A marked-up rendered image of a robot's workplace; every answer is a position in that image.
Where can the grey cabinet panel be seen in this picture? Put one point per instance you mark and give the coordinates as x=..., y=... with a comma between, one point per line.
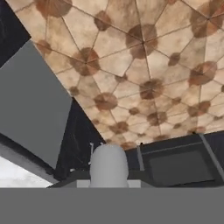
x=32, y=108

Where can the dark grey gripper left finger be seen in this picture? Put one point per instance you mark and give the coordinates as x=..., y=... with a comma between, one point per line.
x=83, y=183

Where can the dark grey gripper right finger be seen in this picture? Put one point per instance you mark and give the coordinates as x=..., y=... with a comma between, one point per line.
x=134, y=183

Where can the grey rounded cylinder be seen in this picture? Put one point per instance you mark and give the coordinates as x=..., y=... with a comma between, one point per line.
x=108, y=166

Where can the black oven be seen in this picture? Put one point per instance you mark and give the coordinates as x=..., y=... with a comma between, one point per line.
x=178, y=166

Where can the black cabinet run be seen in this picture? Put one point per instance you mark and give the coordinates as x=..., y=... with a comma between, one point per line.
x=77, y=140

